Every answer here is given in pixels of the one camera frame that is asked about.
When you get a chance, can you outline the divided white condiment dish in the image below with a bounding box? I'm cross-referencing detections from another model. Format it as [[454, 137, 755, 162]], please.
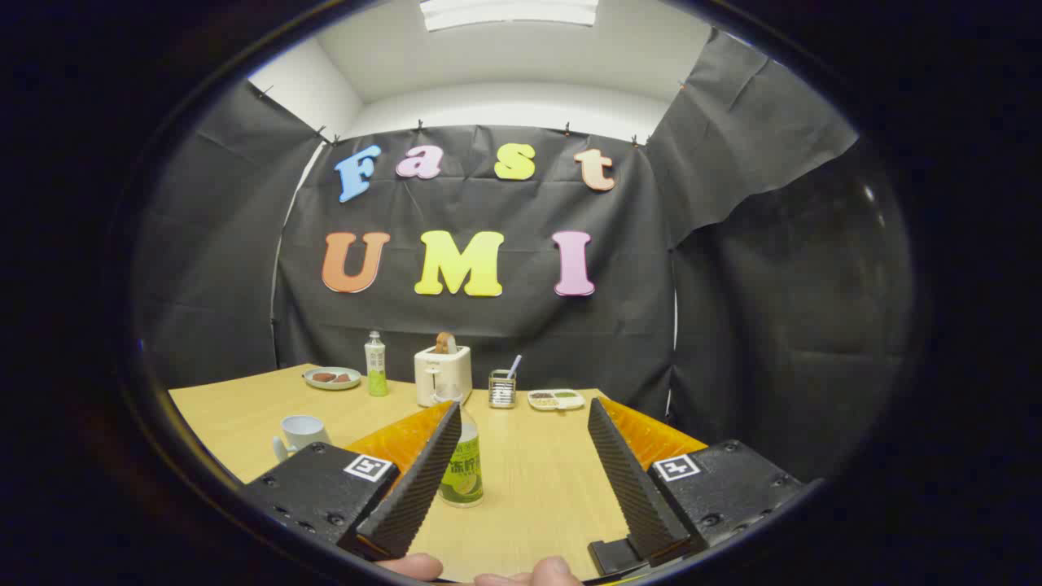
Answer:
[[528, 388, 586, 412]]

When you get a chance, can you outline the white toaster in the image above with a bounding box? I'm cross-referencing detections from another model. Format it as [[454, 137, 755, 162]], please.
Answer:
[[414, 345, 473, 408]]

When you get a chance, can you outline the white cup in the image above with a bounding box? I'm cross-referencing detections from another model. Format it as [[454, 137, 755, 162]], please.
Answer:
[[272, 415, 331, 463]]

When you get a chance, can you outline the wooden table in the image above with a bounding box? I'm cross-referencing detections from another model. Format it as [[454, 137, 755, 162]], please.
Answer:
[[169, 364, 709, 583]]

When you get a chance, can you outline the ceiling light panel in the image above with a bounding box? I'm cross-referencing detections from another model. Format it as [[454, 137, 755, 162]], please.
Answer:
[[419, 0, 600, 32]]

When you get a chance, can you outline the slim green drink bottle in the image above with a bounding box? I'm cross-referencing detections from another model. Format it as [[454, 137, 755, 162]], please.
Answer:
[[364, 330, 389, 398]]

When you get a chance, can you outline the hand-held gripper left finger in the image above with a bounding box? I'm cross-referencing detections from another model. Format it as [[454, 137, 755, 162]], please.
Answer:
[[242, 399, 463, 562]]

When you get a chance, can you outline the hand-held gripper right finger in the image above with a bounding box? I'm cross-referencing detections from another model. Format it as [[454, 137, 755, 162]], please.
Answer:
[[586, 396, 807, 579]]

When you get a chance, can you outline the black backdrop cloth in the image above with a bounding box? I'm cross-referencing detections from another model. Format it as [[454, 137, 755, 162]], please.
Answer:
[[130, 28, 917, 481]]

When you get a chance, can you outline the green label juice bottle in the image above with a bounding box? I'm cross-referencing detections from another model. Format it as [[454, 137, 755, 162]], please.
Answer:
[[440, 403, 484, 508]]

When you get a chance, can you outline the grey plate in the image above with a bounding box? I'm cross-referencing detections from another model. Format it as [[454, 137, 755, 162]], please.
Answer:
[[303, 367, 362, 391]]

